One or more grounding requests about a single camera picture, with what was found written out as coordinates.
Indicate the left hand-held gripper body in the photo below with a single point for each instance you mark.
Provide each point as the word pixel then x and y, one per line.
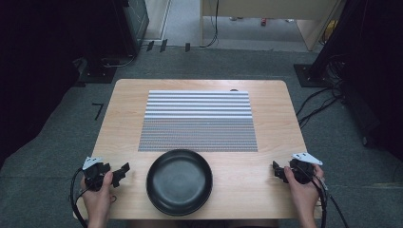
pixel 95 172

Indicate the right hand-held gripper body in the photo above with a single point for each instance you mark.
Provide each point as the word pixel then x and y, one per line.
pixel 302 171

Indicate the person's left hand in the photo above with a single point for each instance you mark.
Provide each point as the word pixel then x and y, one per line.
pixel 98 202

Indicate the person's right hand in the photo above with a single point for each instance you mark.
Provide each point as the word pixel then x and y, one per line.
pixel 305 198

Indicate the black stand base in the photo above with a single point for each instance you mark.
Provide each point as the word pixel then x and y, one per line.
pixel 96 74
pixel 312 76

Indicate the small red object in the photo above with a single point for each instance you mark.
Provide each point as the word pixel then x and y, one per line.
pixel 263 21

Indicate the black curtain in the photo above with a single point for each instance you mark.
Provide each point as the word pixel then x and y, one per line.
pixel 41 63
pixel 370 69

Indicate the yellow object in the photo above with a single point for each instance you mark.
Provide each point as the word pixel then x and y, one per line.
pixel 330 31

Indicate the light wooden desk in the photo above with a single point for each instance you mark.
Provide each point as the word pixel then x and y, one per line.
pixel 269 8

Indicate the black round plate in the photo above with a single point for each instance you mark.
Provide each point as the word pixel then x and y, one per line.
pixel 179 182

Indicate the grey striped placemat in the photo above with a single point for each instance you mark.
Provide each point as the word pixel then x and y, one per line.
pixel 198 122

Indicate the dark cabinet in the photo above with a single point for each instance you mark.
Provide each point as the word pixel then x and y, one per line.
pixel 134 25

